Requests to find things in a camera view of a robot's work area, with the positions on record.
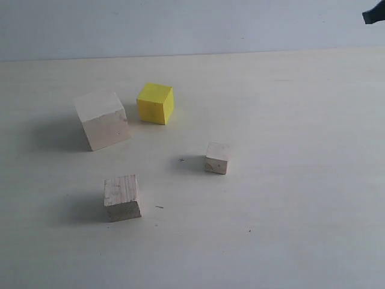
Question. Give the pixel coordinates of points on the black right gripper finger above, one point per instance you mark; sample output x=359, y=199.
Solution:
x=376, y=14

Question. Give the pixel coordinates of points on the yellow cube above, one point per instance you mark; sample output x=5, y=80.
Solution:
x=155, y=103

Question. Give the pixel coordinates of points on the large pale wooden cube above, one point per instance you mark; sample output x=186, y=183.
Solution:
x=103, y=118

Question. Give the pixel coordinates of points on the small wooden cube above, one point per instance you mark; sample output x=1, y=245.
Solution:
x=217, y=158

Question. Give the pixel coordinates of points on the medium wooden cube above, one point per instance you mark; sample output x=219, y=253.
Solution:
x=121, y=198

